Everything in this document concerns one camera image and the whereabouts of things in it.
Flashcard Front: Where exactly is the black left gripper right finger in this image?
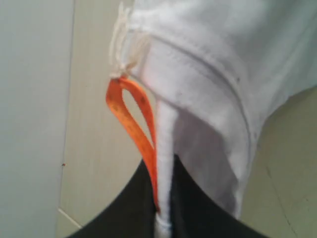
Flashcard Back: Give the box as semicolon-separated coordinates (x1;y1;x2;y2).
170;155;266;238

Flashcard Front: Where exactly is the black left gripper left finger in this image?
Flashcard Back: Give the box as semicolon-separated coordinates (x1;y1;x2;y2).
69;161;156;238

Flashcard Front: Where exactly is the orange ribbon tag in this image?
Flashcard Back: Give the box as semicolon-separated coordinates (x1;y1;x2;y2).
106;76;159;213

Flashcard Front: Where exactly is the white t-shirt red lettering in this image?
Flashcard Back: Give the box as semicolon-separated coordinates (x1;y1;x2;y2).
109;0;317;238

